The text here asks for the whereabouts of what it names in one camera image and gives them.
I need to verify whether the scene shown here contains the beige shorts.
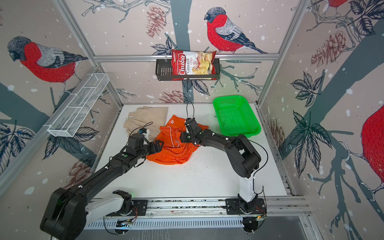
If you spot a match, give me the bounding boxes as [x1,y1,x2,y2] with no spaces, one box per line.
[124,106,168,142]

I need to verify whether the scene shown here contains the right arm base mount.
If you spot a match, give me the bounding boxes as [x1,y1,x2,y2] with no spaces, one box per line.
[223,195,267,216]

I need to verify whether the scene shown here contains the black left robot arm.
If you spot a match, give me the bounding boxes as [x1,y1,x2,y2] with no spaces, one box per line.
[40,140,164,240]

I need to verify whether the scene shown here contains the black wall basket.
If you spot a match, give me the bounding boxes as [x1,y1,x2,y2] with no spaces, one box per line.
[156,59,220,81]

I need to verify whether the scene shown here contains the red cassava chips bag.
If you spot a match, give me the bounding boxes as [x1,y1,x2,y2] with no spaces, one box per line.
[172,50,220,81]

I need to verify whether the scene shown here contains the aluminium frame corner post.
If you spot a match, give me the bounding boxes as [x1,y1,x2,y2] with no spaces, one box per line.
[53,0,124,109]

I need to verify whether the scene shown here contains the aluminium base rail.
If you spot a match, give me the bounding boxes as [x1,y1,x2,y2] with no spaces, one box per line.
[83,195,316,234]

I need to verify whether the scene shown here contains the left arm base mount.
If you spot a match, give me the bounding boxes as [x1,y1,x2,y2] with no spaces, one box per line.
[107,190,149,217]

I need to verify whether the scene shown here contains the right aluminium corner post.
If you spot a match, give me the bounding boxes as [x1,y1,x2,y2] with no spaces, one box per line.
[258,0,310,106]

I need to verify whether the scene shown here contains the white wire mesh shelf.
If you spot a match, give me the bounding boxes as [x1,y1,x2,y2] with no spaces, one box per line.
[48,73,110,138]

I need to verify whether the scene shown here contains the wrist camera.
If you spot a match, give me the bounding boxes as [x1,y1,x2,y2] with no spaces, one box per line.
[127,127,150,149]
[185,118,201,135]

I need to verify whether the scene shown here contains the orange shorts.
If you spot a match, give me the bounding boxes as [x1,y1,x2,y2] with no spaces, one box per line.
[147,115,198,165]

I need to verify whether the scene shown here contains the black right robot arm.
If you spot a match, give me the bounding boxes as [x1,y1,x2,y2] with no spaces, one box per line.
[180,118,262,212]

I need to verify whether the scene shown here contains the green plastic basket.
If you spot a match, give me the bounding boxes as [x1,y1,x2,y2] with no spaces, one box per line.
[213,96,262,138]

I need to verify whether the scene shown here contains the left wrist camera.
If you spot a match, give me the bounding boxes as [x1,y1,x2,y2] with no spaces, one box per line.
[127,127,150,149]

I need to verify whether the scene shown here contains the horizontal aluminium frame bar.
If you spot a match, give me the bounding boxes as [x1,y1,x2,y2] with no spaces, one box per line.
[94,54,280,63]

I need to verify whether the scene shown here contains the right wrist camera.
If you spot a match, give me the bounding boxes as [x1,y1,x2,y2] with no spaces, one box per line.
[185,118,201,135]

